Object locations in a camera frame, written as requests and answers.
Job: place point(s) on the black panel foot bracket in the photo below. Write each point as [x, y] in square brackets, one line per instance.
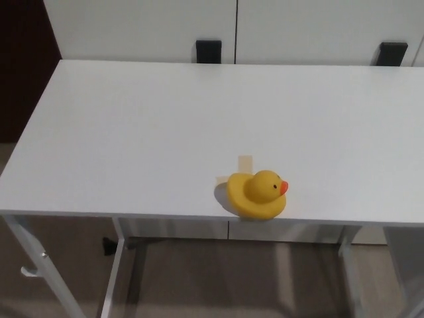
[208, 51]
[392, 54]

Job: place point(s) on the white desk leg hook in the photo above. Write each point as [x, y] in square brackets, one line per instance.
[29, 272]

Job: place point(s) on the yellow rubber duck toy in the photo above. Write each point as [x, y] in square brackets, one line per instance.
[245, 195]

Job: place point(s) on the white metal desk leg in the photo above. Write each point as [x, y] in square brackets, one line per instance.
[34, 253]
[116, 265]
[347, 250]

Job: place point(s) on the small black floor foot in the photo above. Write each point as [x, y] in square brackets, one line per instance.
[108, 246]

